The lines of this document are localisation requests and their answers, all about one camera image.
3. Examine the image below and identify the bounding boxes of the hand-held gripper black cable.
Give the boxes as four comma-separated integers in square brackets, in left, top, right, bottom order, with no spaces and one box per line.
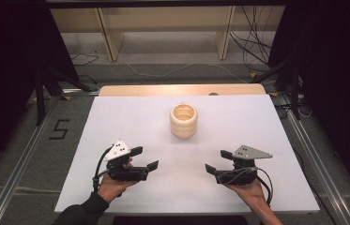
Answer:
[92,146,114,193]
[218,167,274,207]

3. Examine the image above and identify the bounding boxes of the black tripod stand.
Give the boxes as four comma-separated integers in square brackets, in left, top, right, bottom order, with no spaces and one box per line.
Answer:
[26,67,94,126]

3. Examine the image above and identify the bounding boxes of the light wooden shelf unit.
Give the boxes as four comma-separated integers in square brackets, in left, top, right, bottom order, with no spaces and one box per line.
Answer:
[50,6,286,62]

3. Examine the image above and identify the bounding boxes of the black metal bar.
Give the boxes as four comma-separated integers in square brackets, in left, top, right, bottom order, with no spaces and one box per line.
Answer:
[45,0,289,9]

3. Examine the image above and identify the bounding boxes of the person's right hand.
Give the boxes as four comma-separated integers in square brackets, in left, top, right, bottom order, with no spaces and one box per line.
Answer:
[225,179,267,209]

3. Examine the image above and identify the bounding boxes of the person's left hand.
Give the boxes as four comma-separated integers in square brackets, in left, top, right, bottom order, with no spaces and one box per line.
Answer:
[97,157,139,204]

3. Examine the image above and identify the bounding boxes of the beige ribbed cup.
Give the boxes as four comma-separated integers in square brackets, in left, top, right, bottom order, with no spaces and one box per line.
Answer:
[169,102,199,139]

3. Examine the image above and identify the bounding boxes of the dark curtain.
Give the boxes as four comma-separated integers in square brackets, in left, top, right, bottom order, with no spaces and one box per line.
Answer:
[269,0,350,198]
[0,0,81,186]

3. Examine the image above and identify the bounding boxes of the thin black floor cable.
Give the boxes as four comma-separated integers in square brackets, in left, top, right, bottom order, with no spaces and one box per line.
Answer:
[70,52,99,67]

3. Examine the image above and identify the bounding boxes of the black metal stand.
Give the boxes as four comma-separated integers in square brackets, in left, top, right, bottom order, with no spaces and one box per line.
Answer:
[251,55,302,121]

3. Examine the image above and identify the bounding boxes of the bundle of black cables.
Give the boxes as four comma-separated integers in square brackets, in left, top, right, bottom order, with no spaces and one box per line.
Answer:
[229,6,277,68]

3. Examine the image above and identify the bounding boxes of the left hand-held gripper black cable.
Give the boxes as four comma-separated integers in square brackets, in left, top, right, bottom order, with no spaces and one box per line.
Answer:
[92,146,114,193]

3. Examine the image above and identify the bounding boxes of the right hand-held gripper black cable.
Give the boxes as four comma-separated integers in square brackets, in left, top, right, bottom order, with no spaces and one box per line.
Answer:
[218,167,274,207]

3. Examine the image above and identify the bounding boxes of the white floor cable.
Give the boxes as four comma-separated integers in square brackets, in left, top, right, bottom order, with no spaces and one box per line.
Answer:
[126,63,249,83]

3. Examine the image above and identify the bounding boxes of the light wooden table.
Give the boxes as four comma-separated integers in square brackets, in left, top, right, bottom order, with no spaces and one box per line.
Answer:
[99,83,266,97]

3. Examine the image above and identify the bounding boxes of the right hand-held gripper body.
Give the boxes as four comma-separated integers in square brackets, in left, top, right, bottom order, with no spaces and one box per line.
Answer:
[214,144,274,188]

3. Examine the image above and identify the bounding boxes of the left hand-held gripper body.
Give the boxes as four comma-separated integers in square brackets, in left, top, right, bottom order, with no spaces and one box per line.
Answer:
[104,140,149,183]

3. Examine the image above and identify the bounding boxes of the aluminium floor rail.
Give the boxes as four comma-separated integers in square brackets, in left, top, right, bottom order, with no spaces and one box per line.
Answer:
[277,93,350,225]
[0,97,58,225]

